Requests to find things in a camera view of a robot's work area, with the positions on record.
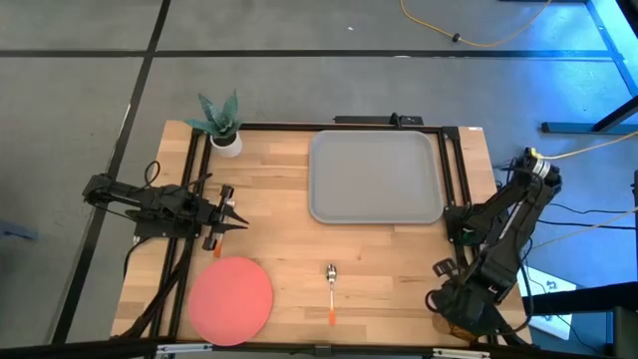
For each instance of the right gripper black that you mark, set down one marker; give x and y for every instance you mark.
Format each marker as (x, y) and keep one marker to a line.
(463, 309)

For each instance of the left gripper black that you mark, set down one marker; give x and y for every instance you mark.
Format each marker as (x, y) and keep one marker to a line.
(212, 234)

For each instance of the pink round plate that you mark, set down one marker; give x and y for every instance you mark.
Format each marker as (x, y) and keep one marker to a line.
(229, 301)

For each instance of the grey plastic tray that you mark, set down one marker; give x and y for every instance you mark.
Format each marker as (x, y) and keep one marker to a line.
(374, 174)

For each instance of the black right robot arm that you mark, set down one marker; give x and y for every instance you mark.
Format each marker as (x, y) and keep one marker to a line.
(498, 234)

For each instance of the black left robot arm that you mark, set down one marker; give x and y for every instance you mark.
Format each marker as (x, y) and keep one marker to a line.
(149, 199)

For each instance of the white plant pot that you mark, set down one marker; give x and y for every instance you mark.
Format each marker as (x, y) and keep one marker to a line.
(230, 148)

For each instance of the white printed sheet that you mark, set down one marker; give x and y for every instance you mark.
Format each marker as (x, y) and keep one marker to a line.
(541, 279)

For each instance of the green spiky plant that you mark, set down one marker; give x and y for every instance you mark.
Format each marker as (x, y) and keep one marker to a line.
(219, 122)

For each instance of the black slanted beam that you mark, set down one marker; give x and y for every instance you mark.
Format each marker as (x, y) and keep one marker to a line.
(588, 298)

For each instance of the silver frame bracket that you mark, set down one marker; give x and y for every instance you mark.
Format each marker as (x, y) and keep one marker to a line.
(184, 348)
(461, 353)

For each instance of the black aluminium table frame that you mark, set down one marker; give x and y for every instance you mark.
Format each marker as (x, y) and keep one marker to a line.
(279, 126)

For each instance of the black table-level camera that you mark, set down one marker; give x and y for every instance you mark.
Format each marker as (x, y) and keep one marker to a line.
(323, 350)

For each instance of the black bar mount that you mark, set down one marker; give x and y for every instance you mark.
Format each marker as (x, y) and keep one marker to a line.
(369, 119)

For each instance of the blue table frame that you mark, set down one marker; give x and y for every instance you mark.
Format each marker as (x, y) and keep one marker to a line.
(573, 128)

